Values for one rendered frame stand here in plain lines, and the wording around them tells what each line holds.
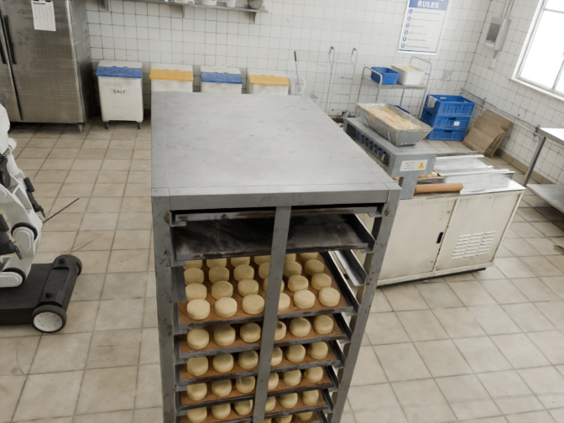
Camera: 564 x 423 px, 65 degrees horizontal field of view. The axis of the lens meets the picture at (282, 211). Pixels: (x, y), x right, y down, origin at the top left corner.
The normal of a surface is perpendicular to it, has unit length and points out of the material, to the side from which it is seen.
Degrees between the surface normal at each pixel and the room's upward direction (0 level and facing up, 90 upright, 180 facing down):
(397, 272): 90
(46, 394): 0
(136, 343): 0
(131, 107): 92
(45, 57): 90
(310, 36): 90
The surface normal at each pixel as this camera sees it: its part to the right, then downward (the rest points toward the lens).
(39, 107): 0.17, 0.50
